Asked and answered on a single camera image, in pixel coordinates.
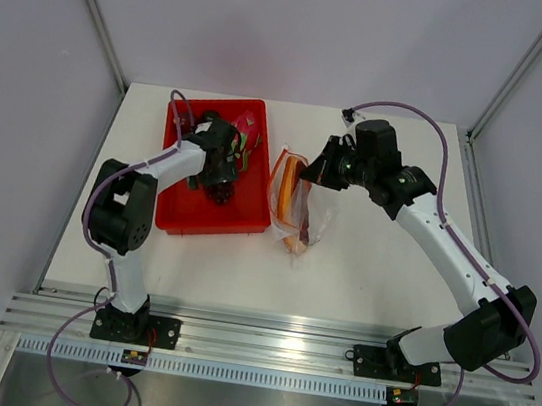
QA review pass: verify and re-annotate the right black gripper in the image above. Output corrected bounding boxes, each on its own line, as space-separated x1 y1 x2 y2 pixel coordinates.
300 132 379 196

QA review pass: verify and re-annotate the dark red grape bunch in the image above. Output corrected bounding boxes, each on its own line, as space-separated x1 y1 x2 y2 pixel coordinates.
205 181 235 205

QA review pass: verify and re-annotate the clear orange zip top bag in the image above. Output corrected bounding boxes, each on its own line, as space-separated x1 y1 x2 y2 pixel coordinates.
266 144 338 264

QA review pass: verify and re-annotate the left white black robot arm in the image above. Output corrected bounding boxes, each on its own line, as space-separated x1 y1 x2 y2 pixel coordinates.
81 116 241 348

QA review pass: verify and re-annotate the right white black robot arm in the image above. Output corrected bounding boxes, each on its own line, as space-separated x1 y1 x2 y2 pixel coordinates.
300 119 537 379

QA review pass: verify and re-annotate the pink dragon fruit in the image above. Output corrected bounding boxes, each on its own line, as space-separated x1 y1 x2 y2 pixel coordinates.
231 111 262 173

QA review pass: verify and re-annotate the dark plum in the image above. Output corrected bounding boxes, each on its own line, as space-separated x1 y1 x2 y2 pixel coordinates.
199 110 220 124

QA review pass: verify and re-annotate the red plastic tray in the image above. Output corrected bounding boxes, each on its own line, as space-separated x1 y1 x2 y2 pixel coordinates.
154 98 271 235

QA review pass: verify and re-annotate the left small circuit board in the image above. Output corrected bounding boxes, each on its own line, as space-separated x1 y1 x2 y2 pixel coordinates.
121 349 147 366

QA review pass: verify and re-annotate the small circuit board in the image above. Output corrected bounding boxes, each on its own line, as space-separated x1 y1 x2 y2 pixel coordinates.
121 349 147 366
388 388 419 406

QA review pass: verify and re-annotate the right small circuit board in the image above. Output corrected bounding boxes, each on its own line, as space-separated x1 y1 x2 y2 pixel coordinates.
388 388 419 406

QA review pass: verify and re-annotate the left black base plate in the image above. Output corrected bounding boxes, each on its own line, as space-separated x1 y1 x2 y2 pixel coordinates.
89 308 182 350

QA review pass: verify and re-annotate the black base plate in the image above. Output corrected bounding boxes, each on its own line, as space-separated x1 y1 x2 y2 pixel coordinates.
344 344 442 388
89 308 182 350

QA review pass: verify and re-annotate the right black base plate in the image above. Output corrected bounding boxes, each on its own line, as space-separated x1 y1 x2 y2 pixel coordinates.
344 344 442 388

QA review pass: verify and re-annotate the aluminium mounting rail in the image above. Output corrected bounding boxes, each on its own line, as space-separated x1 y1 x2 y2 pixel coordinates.
0 276 542 404

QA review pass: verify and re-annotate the left aluminium corner post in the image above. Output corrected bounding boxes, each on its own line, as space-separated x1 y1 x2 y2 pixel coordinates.
83 0 129 100

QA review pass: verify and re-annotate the aluminium corner post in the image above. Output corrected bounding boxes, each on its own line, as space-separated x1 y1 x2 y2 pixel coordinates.
83 0 129 100
466 29 542 145

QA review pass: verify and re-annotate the white slotted cable duct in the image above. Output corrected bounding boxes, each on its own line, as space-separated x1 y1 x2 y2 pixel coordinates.
17 335 387 405

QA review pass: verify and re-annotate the right aluminium corner post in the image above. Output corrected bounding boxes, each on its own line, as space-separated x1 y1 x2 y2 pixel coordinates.
466 29 542 145

